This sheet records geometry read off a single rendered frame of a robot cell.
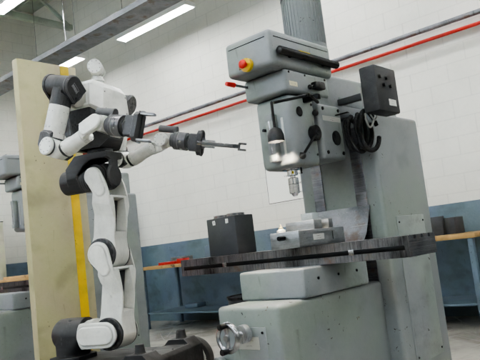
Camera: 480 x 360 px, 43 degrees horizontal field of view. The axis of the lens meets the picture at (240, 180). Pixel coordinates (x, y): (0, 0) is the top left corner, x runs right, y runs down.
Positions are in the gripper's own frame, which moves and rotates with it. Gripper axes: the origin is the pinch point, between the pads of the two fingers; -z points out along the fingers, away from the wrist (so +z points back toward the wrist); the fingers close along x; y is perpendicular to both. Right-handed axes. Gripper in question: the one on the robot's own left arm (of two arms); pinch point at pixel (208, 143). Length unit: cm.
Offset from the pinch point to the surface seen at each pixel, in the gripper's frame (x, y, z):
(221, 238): -46.1, 7.9, -7.9
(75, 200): -46, 62, 111
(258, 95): 24.0, -11.0, -25.6
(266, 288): -56, -32, -43
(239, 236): -42.6, 3.7, -18.6
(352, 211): -26, 22, -69
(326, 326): -68, -30, -69
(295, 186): -15.0, -8.0, -45.9
